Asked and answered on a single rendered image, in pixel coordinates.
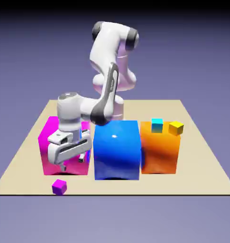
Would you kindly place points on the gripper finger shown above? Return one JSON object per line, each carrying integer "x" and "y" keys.
{"x": 63, "y": 167}
{"x": 81, "y": 158}

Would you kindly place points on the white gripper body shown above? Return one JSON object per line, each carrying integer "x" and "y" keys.
{"x": 55, "y": 153}

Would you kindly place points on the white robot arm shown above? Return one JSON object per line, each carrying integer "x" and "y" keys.
{"x": 103, "y": 55}

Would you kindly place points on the small purple cube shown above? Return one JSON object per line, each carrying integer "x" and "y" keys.
{"x": 59, "y": 187}

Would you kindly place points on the small cyan cube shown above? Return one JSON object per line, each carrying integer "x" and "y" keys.
{"x": 157, "y": 125}

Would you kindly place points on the small yellow cube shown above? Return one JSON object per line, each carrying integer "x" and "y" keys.
{"x": 175, "y": 128}

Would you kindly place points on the large magenta box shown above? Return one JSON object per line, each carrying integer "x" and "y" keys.
{"x": 48, "y": 132}

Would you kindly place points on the large blue box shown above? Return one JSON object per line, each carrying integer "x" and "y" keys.
{"x": 116, "y": 151}

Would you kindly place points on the large orange box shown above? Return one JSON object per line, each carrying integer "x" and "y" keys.
{"x": 160, "y": 151}

